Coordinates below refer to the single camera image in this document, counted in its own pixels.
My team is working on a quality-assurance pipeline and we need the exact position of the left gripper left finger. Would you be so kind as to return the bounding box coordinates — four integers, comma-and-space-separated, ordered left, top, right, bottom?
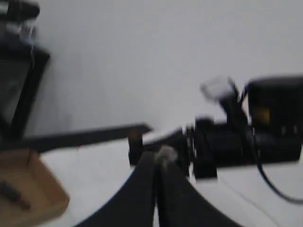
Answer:
77, 151, 157, 227

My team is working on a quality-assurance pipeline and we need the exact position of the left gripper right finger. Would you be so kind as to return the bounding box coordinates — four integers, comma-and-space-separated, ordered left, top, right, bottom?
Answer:
157, 159, 240, 227

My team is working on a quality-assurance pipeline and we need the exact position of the cardboard box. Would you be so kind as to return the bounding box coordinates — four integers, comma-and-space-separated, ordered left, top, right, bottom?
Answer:
0, 148, 71, 227

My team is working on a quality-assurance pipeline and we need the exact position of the dark assembled bolt and sleeve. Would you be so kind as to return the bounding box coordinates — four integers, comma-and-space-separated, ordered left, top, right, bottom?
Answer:
0, 180, 32, 210

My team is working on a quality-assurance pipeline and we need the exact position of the black cable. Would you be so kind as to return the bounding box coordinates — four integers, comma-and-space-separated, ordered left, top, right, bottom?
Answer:
254, 132, 303, 203

